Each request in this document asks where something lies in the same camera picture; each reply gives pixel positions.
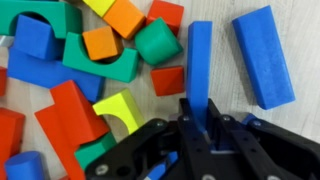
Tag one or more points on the large green arch block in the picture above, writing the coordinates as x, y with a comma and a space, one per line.
63, 16

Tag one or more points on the red wooden block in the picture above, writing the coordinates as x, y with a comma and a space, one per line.
2, 81
10, 136
165, 16

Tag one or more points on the blue cylinder block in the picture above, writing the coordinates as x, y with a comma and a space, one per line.
25, 166

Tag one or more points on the thin blue plank block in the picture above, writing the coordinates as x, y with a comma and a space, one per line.
199, 60

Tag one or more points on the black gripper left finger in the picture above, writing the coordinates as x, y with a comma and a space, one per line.
193, 156

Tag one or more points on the yellow arch block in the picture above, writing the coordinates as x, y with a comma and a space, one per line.
115, 106

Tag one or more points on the blue rectangular wooden block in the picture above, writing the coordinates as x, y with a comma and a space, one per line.
263, 56

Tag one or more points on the red cube block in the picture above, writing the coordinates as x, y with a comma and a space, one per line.
167, 81

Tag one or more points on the orange rectangular block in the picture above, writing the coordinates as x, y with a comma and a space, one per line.
125, 18

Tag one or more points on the red rectangular block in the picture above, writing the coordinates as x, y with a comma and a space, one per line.
78, 113
56, 140

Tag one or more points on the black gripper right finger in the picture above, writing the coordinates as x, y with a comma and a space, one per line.
253, 153

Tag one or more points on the orange cube block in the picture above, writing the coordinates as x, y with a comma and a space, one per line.
101, 43

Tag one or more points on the green cylinder block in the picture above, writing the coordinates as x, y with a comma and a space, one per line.
158, 41

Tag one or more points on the yellow wooden block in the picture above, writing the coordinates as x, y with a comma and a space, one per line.
99, 6

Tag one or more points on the long blue wooden block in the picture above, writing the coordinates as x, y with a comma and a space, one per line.
50, 75

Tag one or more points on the green wooden block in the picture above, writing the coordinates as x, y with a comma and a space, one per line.
93, 151

